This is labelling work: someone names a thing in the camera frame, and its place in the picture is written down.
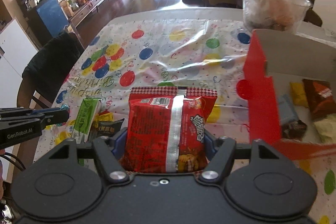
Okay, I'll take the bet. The grey blue snack packet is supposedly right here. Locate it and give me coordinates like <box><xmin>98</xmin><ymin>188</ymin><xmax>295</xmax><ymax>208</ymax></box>
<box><xmin>277</xmin><ymin>94</ymin><xmax>299</xmax><ymax>126</ymax></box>

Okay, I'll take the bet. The red cardboard box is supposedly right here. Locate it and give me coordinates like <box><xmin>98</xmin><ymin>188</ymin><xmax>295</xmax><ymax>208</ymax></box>
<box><xmin>236</xmin><ymin>30</ymin><xmax>335</xmax><ymax>160</ymax></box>

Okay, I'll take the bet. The clear bag of food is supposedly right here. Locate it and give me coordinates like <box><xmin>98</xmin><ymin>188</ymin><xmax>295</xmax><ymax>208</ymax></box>
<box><xmin>242</xmin><ymin>0</ymin><xmax>312</xmax><ymax>34</ymax></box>

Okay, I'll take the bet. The green white snack packet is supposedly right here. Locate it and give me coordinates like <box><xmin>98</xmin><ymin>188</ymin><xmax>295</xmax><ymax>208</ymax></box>
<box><xmin>72</xmin><ymin>98</ymin><xmax>101</xmax><ymax>144</ymax></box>

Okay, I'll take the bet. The wooden chair with black jacket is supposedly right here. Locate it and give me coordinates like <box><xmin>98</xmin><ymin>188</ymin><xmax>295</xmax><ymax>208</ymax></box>
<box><xmin>17</xmin><ymin>31</ymin><xmax>84</xmax><ymax>108</ymax></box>

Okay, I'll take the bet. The white sideboard cabinet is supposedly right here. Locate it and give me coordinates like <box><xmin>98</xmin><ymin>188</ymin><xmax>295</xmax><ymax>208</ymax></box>
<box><xmin>0</xmin><ymin>19</ymin><xmax>38</xmax><ymax>108</ymax></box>

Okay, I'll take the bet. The red noodle snack bag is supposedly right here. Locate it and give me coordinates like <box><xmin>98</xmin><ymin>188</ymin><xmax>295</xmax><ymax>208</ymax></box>
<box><xmin>121</xmin><ymin>86</ymin><xmax>218</xmax><ymax>173</ymax></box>

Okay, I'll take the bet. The yellow snack packet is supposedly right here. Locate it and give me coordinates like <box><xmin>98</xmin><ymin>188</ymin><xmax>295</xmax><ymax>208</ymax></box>
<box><xmin>289</xmin><ymin>82</ymin><xmax>309</xmax><ymax>108</ymax></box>

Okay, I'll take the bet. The black cable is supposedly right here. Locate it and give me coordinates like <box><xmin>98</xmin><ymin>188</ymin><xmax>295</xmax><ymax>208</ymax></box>
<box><xmin>0</xmin><ymin>152</ymin><xmax>27</xmax><ymax>172</ymax></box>

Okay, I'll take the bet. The black snack packet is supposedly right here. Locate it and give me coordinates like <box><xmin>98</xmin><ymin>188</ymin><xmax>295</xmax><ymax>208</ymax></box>
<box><xmin>88</xmin><ymin>118</ymin><xmax>125</xmax><ymax>141</ymax></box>

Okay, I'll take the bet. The dark cabinet with blue panel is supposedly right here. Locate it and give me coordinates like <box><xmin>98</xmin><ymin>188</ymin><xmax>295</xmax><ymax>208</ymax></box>
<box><xmin>16</xmin><ymin>0</ymin><xmax>69</xmax><ymax>46</ymax></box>

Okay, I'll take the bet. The colourful birthday plastic tablecloth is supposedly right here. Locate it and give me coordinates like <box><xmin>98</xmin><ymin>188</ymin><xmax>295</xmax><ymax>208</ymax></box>
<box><xmin>35</xmin><ymin>19</ymin><xmax>335</xmax><ymax>223</ymax></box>

